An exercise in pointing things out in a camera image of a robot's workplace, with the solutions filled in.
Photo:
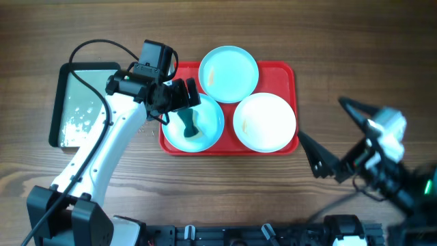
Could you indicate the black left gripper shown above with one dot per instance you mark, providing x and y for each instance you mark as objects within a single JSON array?
[{"x": 181, "y": 100}]

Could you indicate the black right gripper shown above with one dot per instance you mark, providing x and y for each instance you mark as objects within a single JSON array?
[{"x": 322, "y": 162}]

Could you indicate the light blue plate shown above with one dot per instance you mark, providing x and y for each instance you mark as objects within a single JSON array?
[
  {"x": 210, "y": 120},
  {"x": 228, "y": 74}
]

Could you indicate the light blue plate top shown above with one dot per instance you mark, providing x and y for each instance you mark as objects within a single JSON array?
[{"x": 228, "y": 74}]

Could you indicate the white plate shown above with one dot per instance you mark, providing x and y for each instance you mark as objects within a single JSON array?
[{"x": 264, "y": 122}]

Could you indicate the yellow green sponge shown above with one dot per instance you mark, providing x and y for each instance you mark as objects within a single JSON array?
[{"x": 189, "y": 119}]

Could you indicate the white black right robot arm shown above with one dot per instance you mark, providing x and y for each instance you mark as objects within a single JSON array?
[{"x": 378, "y": 159}]

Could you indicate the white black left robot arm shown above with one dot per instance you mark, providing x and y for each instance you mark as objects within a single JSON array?
[{"x": 70, "y": 212}]

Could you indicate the red plastic tray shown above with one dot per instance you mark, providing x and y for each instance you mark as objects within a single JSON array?
[{"x": 276, "y": 79}]

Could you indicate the black tray with soapy water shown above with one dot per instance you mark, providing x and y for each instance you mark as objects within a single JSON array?
[{"x": 76, "y": 107}]

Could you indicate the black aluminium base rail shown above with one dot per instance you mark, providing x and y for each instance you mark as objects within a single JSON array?
[{"x": 267, "y": 234}]

